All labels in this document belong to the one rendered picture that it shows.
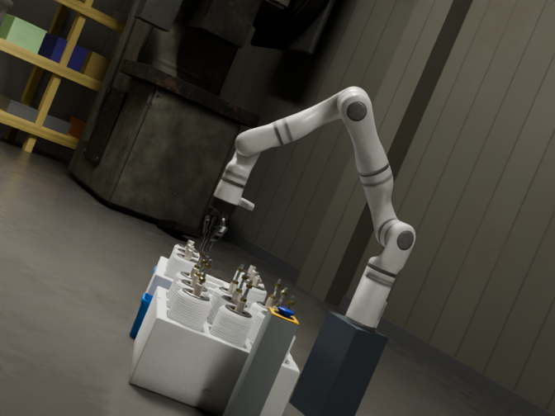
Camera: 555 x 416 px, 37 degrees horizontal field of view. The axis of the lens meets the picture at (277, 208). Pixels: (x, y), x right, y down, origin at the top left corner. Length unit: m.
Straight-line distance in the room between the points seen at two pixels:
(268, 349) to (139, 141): 3.34
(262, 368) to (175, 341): 0.24
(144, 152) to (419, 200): 1.71
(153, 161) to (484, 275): 2.14
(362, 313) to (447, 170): 2.56
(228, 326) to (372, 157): 0.63
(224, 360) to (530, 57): 3.20
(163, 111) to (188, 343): 3.25
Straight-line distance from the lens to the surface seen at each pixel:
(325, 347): 2.45
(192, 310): 2.08
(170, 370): 2.08
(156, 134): 5.19
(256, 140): 2.27
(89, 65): 6.82
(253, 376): 1.97
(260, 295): 2.65
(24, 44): 6.57
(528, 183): 4.54
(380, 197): 2.37
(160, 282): 2.60
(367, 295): 2.41
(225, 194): 2.28
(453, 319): 4.59
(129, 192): 5.20
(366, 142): 2.28
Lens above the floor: 0.62
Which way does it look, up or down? 2 degrees down
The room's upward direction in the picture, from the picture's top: 23 degrees clockwise
